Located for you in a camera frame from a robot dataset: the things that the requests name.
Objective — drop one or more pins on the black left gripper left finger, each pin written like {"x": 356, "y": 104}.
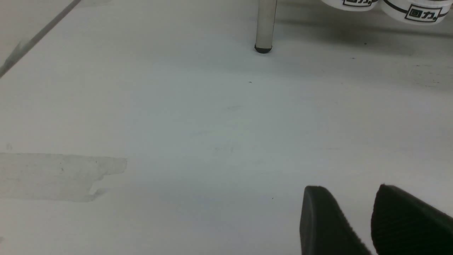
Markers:
{"x": 324, "y": 229}

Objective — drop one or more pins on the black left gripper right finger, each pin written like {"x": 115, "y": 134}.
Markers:
{"x": 403, "y": 224}

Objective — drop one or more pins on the stainless steel shoe rack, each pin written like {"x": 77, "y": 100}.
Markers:
{"x": 265, "y": 26}

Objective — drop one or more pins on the right black canvas sneaker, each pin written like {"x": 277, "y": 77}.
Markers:
{"x": 417, "y": 12}

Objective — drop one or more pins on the black canvas sneaker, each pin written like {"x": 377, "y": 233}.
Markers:
{"x": 352, "y": 5}
{"x": 417, "y": 12}

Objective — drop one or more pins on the left black canvas sneaker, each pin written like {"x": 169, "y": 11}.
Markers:
{"x": 352, "y": 5}

